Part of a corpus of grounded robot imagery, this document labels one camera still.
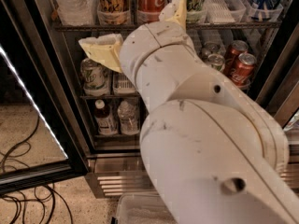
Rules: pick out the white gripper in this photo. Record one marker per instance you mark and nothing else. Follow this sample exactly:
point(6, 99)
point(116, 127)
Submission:
point(149, 45)

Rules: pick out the red coke can top shelf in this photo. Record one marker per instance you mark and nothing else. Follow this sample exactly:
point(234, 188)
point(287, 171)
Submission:
point(149, 10)

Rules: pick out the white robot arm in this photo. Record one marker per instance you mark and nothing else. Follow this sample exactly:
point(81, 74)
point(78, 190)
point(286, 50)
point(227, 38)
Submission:
point(213, 154)

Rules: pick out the gold tall can top shelf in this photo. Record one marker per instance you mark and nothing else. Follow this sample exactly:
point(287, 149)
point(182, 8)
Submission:
point(113, 12)

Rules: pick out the empty white shelf tray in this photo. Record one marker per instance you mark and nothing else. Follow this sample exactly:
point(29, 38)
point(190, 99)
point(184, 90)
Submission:
point(122, 85)

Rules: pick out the green white can middle shelf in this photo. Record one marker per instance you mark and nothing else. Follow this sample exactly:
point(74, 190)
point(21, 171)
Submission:
point(94, 79)

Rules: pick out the green tall can top shelf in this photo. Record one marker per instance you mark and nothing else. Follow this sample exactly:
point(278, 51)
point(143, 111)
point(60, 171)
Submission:
point(194, 0)

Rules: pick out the clear water bottle top shelf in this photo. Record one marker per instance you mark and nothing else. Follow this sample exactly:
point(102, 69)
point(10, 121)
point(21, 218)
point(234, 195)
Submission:
point(76, 12)

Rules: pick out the silver can rear middle shelf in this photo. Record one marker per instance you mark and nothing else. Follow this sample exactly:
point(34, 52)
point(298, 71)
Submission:
point(210, 48)

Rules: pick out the green white can front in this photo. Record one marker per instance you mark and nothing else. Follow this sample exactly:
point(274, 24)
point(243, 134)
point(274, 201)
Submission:
point(216, 61)

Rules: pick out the water bottle bottom shelf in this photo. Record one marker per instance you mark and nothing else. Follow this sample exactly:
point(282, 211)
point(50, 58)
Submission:
point(127, 114)

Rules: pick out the red coke can rear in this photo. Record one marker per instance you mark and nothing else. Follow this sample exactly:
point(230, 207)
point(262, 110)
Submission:
point(234, 49)

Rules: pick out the tea bottle bottom shelf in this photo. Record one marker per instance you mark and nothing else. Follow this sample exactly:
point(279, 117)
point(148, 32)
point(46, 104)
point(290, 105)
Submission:
point(105, 119)

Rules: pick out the red coke can front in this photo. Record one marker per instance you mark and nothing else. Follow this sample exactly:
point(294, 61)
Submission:
point(242, 68)

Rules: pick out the stainless steel fridge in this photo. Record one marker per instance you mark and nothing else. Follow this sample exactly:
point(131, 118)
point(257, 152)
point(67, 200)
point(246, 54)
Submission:
point(114, 163)

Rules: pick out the blue can top shelf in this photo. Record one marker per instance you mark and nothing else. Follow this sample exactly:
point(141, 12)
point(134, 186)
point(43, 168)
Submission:
point(263, 10)

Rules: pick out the right fridge glass door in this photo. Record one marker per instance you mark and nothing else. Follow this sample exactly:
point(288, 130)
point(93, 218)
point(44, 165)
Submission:
point(280, 94)

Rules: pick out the open fridge glass door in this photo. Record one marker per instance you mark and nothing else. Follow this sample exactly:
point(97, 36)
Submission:
point(31, 61)

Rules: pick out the clear plastic bin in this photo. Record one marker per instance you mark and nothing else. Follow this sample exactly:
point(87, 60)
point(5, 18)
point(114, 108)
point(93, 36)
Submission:
point(142, 208)

